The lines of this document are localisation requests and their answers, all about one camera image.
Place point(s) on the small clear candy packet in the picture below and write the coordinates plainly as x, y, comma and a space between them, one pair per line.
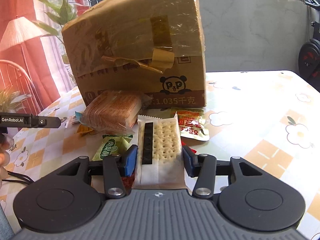
73, 118

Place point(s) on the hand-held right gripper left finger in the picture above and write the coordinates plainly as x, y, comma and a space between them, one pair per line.
130, 160

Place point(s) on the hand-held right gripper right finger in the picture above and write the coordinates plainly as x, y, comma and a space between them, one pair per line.
190, 162

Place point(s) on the brown bread packet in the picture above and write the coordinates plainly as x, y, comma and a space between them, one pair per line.
112, 112

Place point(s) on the printed backdrop cloth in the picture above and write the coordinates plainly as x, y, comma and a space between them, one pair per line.
15, 5

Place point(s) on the white cracker packet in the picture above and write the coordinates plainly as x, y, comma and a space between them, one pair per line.
160, 140

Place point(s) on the yellow red snack packet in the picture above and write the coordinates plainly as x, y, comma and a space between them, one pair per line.
191, 126

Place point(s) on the brown cardboard box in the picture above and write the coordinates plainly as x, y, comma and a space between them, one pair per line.
140, 87

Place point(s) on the person's left hand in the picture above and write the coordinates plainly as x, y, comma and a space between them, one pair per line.
3, 158

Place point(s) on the small green white packet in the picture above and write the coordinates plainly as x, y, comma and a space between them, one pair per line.
112, 147

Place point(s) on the gold snack packet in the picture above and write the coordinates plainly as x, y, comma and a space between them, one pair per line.
83, 130

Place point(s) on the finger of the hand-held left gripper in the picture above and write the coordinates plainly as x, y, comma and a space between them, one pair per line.
47, 122

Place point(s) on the black exercise bike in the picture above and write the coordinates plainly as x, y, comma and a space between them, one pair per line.
308, 57

